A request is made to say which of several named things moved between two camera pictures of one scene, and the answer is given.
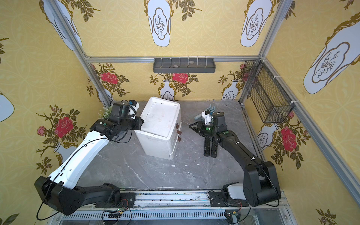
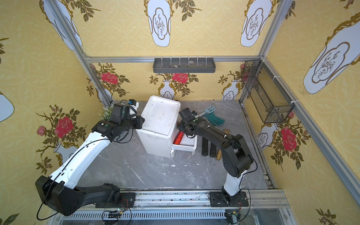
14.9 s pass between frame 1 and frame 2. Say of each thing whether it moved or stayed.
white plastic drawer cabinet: stayed
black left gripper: stayed
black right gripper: moved
